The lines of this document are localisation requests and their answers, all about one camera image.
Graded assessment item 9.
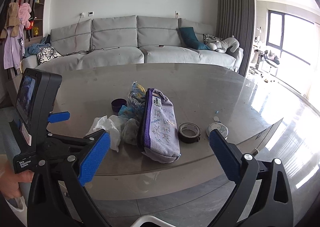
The round white blue lid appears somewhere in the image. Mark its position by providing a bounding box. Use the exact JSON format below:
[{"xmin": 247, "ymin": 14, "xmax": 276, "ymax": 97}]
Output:
[{"xmin": 206, "ymin": 116, "xmax": 229, "ymax": 139}]

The black tape roll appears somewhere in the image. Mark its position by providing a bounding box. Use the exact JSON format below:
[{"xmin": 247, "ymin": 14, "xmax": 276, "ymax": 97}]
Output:
[{"xmin": 178, "ymin": 123, "xmax": 201, "ymax": 144}]

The grey sock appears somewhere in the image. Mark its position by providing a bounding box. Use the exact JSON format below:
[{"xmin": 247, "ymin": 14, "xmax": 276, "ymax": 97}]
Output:
[{"xmin": 121, "ymin": 118, "xmax": 139, "ymax": 146}]

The blue plastic wrapper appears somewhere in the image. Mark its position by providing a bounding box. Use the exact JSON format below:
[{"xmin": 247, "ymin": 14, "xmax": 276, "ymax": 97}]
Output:
[{"xmin": 118, "ymin": 105, "xmax": 136, "ymax": 120}]

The purple fabric pencil case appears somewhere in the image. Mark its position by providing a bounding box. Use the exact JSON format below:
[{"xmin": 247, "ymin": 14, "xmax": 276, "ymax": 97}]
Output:
[{"xmin": 137, "ymin": 88, "xmax": 181, "ymax": 163}]

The clear bag with blue contents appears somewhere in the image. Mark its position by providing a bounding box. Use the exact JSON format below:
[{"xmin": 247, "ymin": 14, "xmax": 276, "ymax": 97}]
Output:
[{"xmin": 127, "ymin": 81, "xmax": 146, "ymax": 117}]

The white trash bin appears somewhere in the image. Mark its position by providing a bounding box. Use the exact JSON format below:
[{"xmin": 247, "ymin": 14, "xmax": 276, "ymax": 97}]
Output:
[{"xmin": 131, "ymin": 215, "xmax": 172, "ymax": 227}]

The person's left hand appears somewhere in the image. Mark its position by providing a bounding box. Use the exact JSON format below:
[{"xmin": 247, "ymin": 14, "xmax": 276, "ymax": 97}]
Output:
[{"xmin": 1, "ymin": 169, "xmax": 34, "ymax": 200}]

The black white floral cushion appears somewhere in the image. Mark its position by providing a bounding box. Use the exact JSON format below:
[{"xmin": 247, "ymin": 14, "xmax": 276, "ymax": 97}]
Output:
[{"xmin": 37, "ymin": 47, "xmax": 62, "ymax": 64}]

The blue clothes pile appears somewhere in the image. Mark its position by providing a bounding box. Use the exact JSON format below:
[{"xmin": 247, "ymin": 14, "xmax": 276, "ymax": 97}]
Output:
[{"xmin": 24, "ymin": 43, "xmax": 51, "ymax": 58}]

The purple hanging garment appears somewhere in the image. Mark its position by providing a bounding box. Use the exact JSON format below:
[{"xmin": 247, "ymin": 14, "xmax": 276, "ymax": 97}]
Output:
[{"xmin": 3, "ymin": 25, "xmax": 25, "ymax": 70}]

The pink hanging garment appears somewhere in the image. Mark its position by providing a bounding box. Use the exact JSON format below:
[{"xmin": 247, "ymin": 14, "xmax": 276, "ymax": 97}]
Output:
[{"xmin": 18, "ymin": 3, "xmax": 31, "ymax": 29}]

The grey fabric sofa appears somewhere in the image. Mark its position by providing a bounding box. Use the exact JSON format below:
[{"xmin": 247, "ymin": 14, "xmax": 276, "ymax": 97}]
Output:
[{"xmin": 22, "ymin": 15, "xmax": 244, "ymax": 74}]

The grey plush toy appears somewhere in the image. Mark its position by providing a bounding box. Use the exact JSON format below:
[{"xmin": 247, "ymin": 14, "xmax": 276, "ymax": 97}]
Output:
[{"xmin": 207, "ymin": 37, "xmax": 240, "ymax": 53}]

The patterned cushion right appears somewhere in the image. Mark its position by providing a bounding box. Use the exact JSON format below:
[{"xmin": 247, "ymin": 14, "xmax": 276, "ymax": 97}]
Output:
[{"xmin": 203, "ymin": 34, "xmax": 223, "ymax": 44}]

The teal cushion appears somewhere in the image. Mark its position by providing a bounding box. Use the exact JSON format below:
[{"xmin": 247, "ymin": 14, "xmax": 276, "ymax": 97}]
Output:
[{"xmin": 179, "ymin": 27, "xmax": 210, "ymax": 51}]

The grey curtain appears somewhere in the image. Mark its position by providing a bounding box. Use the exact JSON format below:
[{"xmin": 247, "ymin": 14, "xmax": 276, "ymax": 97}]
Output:
[{"xmin": 216, "ymin": 0, "xmax": 255, "ymax": 76}]

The black cable on sofa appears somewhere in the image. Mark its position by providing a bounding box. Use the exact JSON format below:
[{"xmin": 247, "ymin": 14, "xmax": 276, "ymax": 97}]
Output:
[{"xmin": 63, "ymin": 15, "xmax": 121, "ymax": 57}]

